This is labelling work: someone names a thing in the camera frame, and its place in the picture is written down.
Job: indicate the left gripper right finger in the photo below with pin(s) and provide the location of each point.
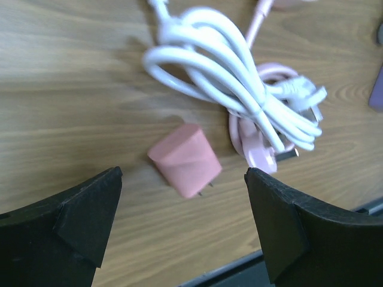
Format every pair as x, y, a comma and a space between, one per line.
308, 242

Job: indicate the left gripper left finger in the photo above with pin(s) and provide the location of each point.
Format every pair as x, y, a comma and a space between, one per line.
61, 240

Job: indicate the pink plug adapter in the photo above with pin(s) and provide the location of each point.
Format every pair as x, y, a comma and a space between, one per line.
186, 160

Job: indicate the purple power strip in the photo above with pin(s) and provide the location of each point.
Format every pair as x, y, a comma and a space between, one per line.
376, 97

